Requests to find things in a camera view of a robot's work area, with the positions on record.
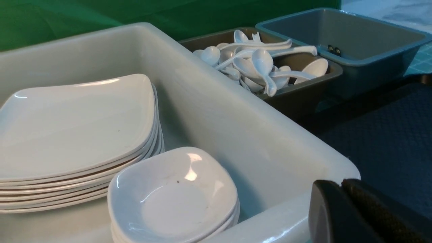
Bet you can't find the brown plastic spoon bin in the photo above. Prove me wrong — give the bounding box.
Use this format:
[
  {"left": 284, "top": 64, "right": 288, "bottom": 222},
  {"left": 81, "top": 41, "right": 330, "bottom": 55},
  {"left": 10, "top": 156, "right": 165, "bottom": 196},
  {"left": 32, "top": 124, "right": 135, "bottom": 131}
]
[{"left": 180, "top": 29, "right": 343, "bottom": 120}]

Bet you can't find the grey-blue plastic chopstick bin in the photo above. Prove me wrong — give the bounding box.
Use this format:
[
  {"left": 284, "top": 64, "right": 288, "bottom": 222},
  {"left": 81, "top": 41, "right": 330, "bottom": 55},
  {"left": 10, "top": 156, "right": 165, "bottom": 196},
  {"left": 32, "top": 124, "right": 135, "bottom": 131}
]
[{"left": 255, "top": 8, "right": 431, "bottom": 100}]

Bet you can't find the large white plastic tub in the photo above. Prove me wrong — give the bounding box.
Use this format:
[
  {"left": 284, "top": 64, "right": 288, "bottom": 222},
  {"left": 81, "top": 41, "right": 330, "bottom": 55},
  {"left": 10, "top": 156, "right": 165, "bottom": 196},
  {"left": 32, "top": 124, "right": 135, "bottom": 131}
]
[{"left": 0, "top": 23, "right": 361, "bottom": 243}]

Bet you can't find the stack of white small bowls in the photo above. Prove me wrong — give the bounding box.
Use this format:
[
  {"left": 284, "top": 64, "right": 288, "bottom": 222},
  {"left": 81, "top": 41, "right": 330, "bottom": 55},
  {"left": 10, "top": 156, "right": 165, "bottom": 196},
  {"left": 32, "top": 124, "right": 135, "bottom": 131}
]
[{"left": 107, "top": 147, "right": 240, "bottom": 243}]

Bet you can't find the green checked tablecloth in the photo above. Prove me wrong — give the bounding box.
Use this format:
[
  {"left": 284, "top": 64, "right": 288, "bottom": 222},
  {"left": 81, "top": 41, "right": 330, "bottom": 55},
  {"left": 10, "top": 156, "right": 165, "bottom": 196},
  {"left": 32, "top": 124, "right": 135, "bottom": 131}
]
[{"left": 404, "top": 43, "right": 432, "bottom": 76}]

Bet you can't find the green backdrop cloth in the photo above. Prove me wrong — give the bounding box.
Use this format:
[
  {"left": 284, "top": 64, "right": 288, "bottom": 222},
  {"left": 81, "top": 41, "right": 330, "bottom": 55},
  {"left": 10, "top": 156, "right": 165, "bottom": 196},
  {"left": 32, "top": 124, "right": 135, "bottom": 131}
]
[{"left": 0, "top": 0, "right": 342, "bottom": 51}]

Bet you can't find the pile of white soup spoons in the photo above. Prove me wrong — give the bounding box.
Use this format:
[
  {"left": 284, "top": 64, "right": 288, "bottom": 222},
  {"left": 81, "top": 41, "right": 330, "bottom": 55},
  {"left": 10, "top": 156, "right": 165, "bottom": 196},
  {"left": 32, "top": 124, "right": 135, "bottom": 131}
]
[{"left": 193, "top": 29, "right": 329, "bottom": 97}]

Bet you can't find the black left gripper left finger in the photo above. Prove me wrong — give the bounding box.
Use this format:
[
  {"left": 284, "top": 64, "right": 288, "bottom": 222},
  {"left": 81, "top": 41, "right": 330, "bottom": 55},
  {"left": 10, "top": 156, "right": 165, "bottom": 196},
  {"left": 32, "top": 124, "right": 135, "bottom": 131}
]
[{"left": 308, "top": 180, "right": 385, "bottom": 243}]

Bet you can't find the black plastic serving tray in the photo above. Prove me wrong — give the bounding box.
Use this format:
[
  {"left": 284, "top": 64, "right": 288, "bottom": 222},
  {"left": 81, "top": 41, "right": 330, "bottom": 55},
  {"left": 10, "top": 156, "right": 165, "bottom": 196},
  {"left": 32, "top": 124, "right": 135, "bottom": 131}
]
[{"left": 297, "top": 73, "right": 432, "bottom": 220}]

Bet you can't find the stack of white square plates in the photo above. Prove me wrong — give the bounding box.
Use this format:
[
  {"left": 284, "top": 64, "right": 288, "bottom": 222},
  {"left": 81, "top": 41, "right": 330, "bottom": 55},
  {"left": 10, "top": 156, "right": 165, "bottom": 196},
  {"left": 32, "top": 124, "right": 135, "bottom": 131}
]
[{"left": 1, "top": 74, "right": 165, "bottom": 214}]

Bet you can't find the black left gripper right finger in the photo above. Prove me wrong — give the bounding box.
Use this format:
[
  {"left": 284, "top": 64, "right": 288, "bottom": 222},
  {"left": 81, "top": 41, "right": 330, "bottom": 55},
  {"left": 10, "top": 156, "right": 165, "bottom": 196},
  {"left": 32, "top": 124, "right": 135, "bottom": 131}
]
[{"left": 342, "top": 179, "right": 432, "bottom": 243}]

